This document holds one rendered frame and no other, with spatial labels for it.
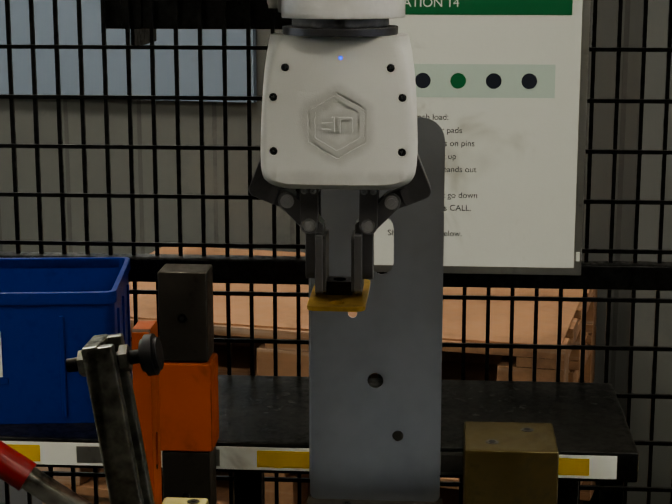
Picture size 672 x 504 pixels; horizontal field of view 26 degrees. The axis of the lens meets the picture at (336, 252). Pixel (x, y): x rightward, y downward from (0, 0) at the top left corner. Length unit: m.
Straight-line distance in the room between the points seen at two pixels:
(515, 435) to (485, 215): 0.31
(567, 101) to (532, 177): 0.09
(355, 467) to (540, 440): 0.16
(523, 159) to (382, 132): 0.59
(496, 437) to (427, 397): 0.07
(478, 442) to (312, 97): 0.45
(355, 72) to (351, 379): 0.41
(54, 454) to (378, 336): 0.34
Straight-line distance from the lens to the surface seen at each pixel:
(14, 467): 1.05
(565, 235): 1.53
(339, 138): 0.93
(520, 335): 2.72
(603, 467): 1.36
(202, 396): 1.31
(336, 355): 1.27
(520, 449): 1.26
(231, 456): 1.37
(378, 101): 0.93
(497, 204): 1.52
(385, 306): 1.25
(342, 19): 0.92
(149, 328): 1.10
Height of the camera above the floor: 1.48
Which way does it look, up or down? 12 degrees down
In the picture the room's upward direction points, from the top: straight up
